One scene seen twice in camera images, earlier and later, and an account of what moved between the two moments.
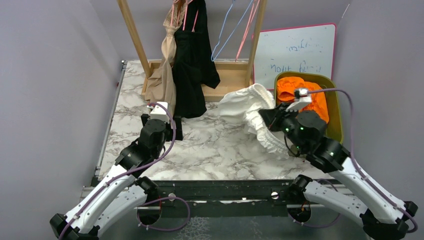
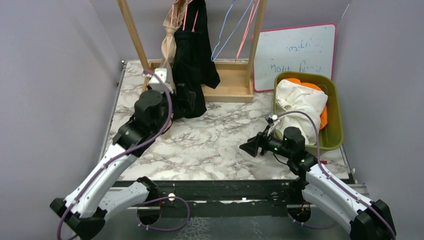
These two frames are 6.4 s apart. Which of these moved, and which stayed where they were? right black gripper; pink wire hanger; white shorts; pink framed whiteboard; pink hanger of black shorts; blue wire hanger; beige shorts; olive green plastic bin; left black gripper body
Moved: left black gripper body; right black gripper; white shorts
Stayed: pink hanger of black shorts; beige shorts; blue wire hanger; pink framed whiteboard; pink wire hanger; olive green plastic bin
